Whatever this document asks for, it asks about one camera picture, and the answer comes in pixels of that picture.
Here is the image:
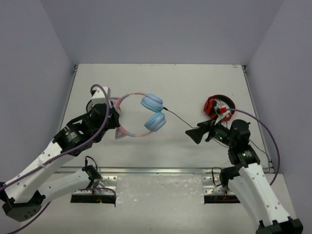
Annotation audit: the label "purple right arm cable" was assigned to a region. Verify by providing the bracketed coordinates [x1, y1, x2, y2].
[225, 108, 280, 195]

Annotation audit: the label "metal rail front table edge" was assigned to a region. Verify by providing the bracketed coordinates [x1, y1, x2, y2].
[55, 167, 222, 175]

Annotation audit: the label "metal mounting bracket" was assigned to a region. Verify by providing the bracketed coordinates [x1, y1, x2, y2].
[202, 174, 235, 196]
[72, 174, 118, 196]

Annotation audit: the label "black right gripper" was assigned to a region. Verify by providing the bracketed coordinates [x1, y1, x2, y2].
[185, 115, 235, 149]

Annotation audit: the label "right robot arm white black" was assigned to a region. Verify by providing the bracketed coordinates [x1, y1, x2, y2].
[185, 119, 303, 234]

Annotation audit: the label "pink blue cat-ear headphones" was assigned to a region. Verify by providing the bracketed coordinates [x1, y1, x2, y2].
[113, 92, 166, 139]

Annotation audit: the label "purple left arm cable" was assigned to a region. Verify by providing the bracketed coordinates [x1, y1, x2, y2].
[0, 83, 117, 234]

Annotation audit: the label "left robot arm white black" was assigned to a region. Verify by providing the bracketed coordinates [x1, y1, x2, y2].
[0, 104, 119, 222]

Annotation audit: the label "thin black headphone cable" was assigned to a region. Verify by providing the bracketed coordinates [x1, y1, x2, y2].
[162, 106, 273, 171]

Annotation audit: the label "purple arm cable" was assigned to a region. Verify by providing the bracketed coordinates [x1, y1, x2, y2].
[225, 108, 280, 195]
[0, 83, 117, 234]

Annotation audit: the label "right metal mounting bracket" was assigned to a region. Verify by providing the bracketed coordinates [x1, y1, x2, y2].
[202, 174, 235, 196]

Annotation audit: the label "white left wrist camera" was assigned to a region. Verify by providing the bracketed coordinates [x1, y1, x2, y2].
[90, 85, 111, 106]

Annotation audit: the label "left metal mounting bracket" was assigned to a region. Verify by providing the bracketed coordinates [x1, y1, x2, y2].
[72, 174, 118, 196]

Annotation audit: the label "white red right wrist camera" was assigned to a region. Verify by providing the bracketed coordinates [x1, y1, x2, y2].
[214, 105, 233, 124]

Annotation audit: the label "red black headphones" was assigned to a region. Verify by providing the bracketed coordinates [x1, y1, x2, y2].
[203, 95, 236, 119]

